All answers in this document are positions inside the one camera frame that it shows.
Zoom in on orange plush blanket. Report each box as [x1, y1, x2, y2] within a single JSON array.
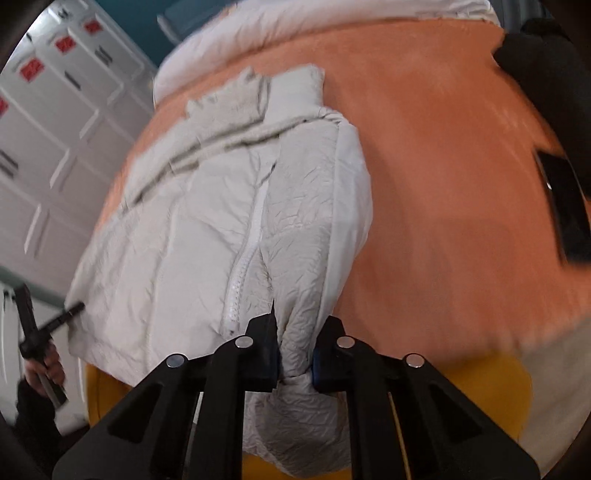
[[88, 21, 591, 370]]

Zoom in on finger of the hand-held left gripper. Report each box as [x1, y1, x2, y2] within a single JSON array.
[[37, 301, 86, 334]]

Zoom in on black cloth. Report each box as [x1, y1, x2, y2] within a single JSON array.
[[492, 18, 591, 155]]

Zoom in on person's left hand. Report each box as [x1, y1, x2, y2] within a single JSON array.
[[24, 342, 66, 398]]

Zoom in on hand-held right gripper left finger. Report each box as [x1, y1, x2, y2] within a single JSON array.
[[52, 300, 281, 480]]

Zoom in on white pillow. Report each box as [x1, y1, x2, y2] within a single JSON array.
[[152, 0, 503, 100]]

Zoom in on yellow sheet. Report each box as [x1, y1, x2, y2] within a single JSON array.
[[85, 348, 535, 480]]

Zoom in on black rectangular object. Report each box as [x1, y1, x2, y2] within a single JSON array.
[[532, 147, 591, 269]]

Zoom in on white quilted jacket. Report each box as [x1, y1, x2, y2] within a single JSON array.
[[68, 65, 375, 479]]

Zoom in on white panelled wardrobe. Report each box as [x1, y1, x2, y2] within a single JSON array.
[[0, 0, 158, 278]]

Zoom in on person's left forearm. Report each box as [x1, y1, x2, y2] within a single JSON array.
[[13, 378, 64, 467]]

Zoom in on blue headboard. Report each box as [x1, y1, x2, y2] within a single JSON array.
[[156, 0, 234, 43]]

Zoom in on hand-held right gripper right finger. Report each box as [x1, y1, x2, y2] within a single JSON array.
[[312, 316, 541, 480]]

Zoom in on white sheet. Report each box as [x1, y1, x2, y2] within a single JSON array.
[[519, 336, 589, 477]]

